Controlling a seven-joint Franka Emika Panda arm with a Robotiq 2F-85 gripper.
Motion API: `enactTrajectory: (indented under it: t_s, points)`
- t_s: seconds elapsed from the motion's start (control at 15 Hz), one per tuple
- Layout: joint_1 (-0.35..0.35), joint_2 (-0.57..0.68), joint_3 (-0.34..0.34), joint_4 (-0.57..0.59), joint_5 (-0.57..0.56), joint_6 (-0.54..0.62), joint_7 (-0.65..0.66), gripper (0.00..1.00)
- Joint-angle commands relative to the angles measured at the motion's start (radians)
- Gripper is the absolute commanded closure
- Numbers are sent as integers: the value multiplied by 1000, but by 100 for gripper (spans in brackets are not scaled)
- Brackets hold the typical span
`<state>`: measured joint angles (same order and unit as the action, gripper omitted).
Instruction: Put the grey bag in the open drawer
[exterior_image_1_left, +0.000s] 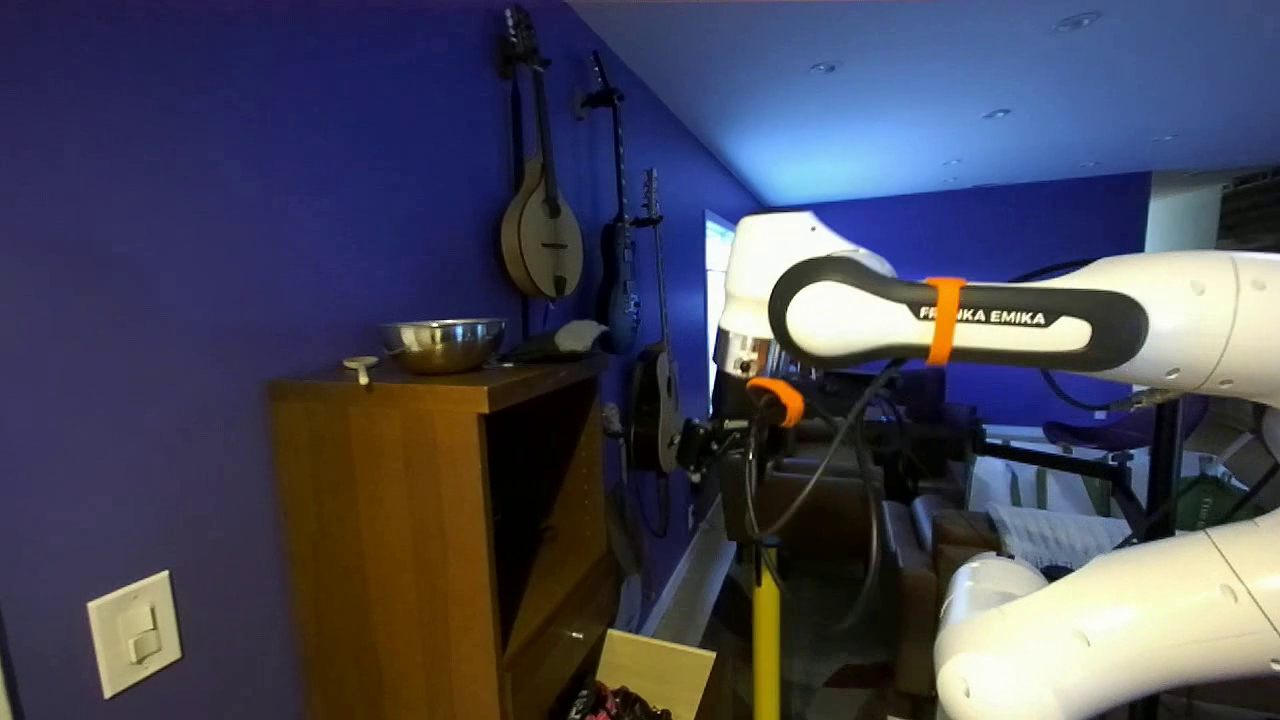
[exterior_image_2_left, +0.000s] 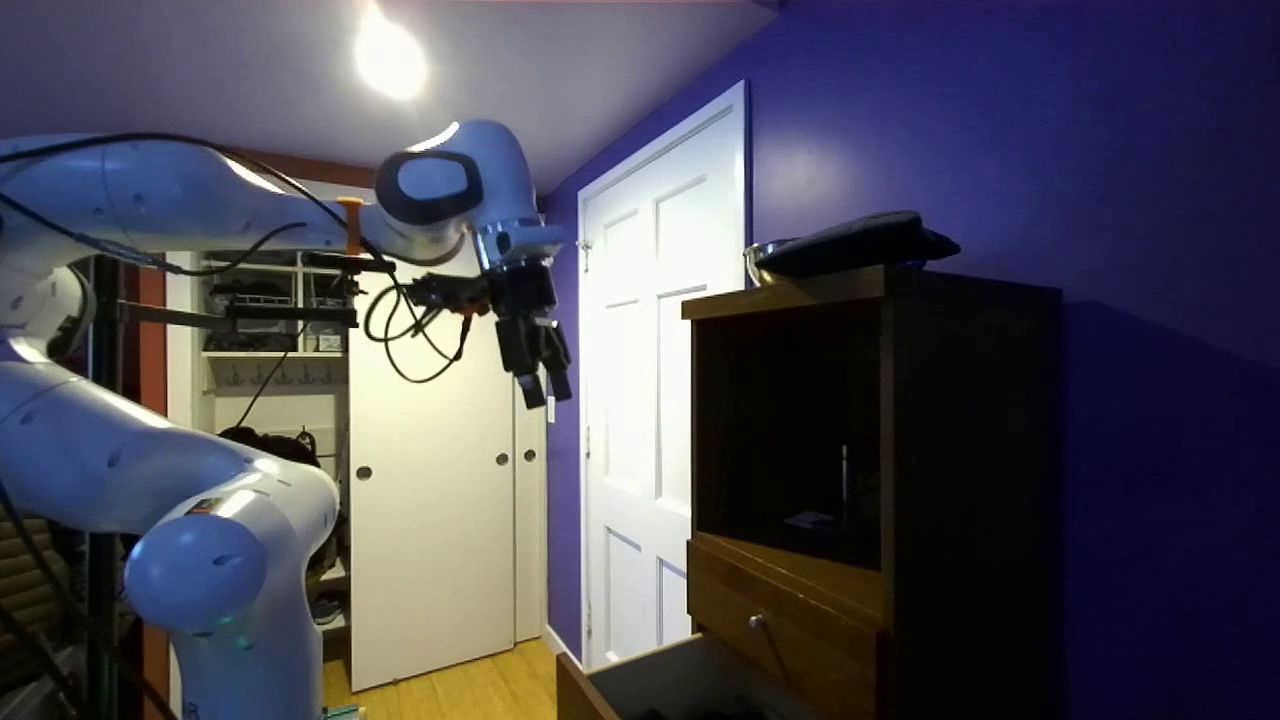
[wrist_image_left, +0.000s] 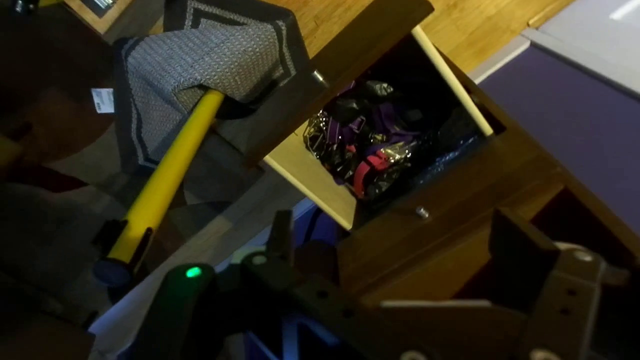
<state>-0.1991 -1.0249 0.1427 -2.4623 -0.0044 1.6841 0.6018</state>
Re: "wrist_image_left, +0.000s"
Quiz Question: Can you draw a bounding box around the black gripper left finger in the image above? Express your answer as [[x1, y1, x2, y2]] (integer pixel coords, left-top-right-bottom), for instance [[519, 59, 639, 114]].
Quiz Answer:
[[267, 209, 300, 291]]

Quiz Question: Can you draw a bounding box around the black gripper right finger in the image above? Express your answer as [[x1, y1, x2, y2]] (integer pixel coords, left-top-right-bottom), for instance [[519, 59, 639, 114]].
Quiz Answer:
[[489, 207, 565, 316]]

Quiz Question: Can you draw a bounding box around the open wooden drawer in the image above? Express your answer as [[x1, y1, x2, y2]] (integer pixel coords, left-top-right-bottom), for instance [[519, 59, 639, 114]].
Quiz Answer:
[[263, 27, 568, 302]]

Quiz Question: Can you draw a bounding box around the yellow pole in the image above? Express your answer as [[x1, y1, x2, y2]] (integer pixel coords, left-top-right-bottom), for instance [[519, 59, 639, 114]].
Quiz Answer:
[[93, 89, 228, 288]]

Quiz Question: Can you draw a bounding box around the grey patterned rug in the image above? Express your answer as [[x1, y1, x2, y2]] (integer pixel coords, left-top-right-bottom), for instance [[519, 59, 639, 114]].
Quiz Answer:
[[108, 0, 312, 176]]

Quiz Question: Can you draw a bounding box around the brown wooden cabinet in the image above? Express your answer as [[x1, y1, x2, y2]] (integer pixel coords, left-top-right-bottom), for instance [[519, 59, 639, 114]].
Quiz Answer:
[[219, 0, 640, 316]]

